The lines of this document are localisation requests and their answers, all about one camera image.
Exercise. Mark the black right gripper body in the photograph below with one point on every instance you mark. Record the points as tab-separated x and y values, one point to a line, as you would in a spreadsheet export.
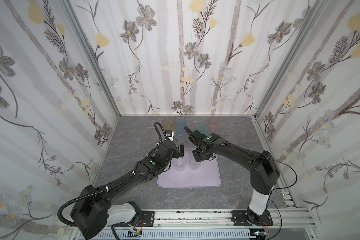
194	140

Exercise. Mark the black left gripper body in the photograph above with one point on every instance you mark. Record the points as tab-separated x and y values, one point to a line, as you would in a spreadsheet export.
177	151

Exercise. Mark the teal textured plastic cup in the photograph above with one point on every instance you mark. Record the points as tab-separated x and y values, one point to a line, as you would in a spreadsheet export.
203	129

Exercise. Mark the yellow transparent plastic cup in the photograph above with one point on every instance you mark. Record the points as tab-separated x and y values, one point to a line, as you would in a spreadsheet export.
168	124

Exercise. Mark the blue textured plastic cup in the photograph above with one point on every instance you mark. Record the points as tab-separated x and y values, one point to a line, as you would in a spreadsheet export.
180	123

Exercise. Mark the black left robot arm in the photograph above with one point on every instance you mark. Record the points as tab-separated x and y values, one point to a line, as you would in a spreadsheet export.
90	212

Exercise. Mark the lilac plastic tray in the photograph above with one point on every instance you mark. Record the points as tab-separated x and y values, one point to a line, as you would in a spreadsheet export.
207	176

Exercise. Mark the pink plastic cup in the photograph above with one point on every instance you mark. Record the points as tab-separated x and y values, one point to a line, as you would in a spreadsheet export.
214	124

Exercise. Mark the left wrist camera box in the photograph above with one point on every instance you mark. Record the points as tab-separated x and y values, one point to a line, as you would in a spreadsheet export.
169	134

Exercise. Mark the white perforated cable duct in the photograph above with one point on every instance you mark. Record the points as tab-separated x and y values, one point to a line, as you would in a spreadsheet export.
190	234

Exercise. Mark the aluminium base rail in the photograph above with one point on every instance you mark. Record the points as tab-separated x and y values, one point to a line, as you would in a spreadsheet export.
280	224

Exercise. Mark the aluminium corner post left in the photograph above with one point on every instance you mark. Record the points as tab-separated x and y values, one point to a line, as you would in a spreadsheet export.
86	47

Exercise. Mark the aluminium corner post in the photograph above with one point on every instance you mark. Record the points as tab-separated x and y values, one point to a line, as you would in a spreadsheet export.
311	19
86	47

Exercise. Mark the aluminium corner post right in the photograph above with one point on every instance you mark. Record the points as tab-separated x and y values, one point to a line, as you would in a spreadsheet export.
311	19

